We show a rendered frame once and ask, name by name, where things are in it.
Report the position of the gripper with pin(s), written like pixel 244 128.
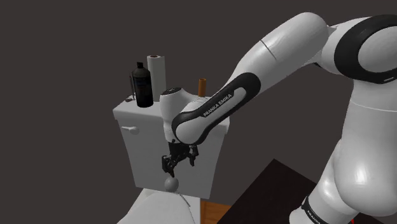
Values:
pixel 179 150

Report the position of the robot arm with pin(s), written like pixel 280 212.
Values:
pixel 356 130

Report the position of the grey ball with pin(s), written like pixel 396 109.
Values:
pixel 171 184

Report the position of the white toilet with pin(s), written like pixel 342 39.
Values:
pixel 149 145

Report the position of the orange cardboard tube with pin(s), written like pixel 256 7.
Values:
pixel 202 87

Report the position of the black bottle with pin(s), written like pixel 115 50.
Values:
pixel 142 88

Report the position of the dark thin brush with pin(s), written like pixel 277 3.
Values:
pixel 131 90

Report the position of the white paper towel roll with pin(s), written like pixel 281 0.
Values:
pixel 157 76

